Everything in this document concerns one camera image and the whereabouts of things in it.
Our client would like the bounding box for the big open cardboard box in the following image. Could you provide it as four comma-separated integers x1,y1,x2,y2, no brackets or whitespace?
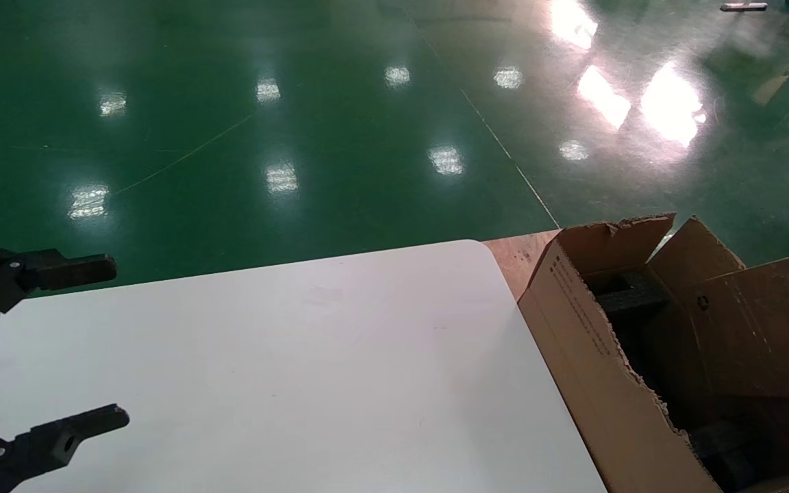
518,212,789,493

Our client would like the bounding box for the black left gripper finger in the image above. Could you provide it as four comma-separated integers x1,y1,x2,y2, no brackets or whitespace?
0,403,131,493
0,244,118,344

